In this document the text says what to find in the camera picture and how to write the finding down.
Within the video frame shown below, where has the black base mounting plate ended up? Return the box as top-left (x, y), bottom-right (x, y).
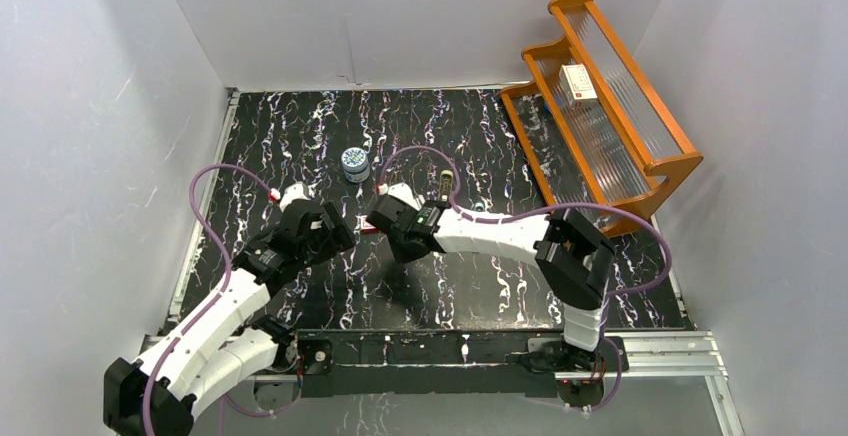
top-left (233, 330), bottom-right (629, 400)

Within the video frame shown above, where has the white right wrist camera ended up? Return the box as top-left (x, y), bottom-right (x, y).
top-left (377, 182), bottom-right (423, 210)

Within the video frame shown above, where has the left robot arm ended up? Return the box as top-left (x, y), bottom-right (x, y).
top-left (103, 197), bottom-right (355, 435)

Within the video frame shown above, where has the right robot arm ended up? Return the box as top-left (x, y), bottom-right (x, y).
top-left (365, 195), bottom-right (614, 370)

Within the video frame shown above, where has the white red box on shelf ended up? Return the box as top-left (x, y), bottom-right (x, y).
top-left (559, 64), bottom-right (599, 108)

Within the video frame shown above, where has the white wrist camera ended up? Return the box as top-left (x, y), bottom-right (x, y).
top-left (377, 182), bottom-right (423, 210)
top-left (269, 182), bottom-right (312, 211)

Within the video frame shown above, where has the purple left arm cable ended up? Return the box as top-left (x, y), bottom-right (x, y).
top-left (141, 163), bottom-right (303, 436)

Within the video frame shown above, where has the blue white round tin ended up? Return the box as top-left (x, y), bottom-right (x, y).
top-left (341, 147), bottom-right (370, 184)

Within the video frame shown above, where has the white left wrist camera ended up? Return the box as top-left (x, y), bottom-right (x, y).
top-left (269, 182), bottom-right (312, 211)

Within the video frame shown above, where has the white red staple box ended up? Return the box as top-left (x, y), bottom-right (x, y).
top-left (357, 215), bottom-right (379, 234)

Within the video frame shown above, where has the cream white stapler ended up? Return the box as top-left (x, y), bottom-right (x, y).
top-left (438, 169), bottom-right (457, 205)

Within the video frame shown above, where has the orange wooden shelf rack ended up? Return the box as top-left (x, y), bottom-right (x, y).
top-left (500, 0), bottom-right (703, 220)

